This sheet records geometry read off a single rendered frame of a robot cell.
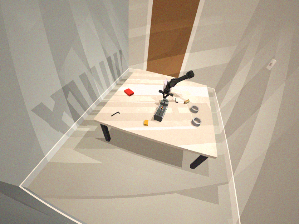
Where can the grey short cylinder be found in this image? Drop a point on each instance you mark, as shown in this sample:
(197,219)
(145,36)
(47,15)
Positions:
(194,107)
(196,119)

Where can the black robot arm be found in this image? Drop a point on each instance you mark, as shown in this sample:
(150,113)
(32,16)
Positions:
(174,81)

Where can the red rectangular block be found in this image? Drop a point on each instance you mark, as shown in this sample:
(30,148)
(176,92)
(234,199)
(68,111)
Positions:
(129,92)

